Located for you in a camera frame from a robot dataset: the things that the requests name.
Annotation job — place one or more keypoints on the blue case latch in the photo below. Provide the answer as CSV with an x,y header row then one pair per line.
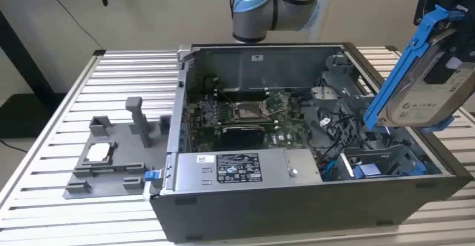
x,y
150,176

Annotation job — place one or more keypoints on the green motherboard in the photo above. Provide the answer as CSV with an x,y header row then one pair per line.
x,y
290,123

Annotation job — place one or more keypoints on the grey metal drive cage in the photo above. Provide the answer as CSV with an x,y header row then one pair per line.
x,y
334,90

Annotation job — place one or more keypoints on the grey power supply unit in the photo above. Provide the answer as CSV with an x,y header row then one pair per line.
x,y
192,179

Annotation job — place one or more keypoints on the black RAM slot row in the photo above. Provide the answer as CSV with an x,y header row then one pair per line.
x,y
241,93

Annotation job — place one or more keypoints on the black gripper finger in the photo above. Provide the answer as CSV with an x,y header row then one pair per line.
x,y
445,62

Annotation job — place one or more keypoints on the silver CPU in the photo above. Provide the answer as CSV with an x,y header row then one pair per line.
x,y
98,152

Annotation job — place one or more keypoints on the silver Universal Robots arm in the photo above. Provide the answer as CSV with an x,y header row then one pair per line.
x,y
257,20

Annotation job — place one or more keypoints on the black monitor stand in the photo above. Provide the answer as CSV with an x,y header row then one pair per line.
x,y
22,115

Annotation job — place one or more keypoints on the grey parts rack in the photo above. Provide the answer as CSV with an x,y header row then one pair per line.
x,y
122,134

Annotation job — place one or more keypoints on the hard disk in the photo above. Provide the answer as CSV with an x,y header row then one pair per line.
x,y
419,101
367,171

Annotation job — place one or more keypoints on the CPU socket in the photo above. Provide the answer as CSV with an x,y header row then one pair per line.
x,y
247,111

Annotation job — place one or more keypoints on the black open PC case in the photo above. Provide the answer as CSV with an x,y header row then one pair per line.
x,y
259,215

